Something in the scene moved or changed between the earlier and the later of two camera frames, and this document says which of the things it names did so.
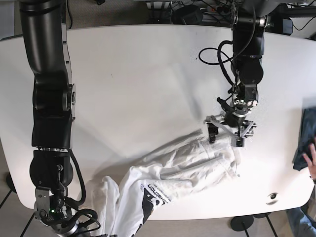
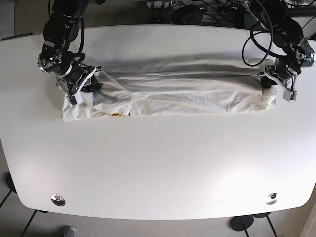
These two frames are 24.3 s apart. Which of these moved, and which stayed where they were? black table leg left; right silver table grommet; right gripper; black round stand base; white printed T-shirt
Moved: white printed T-shirt; right gripper
Stayed: right silver table grommet; black round stand base; black table leg left
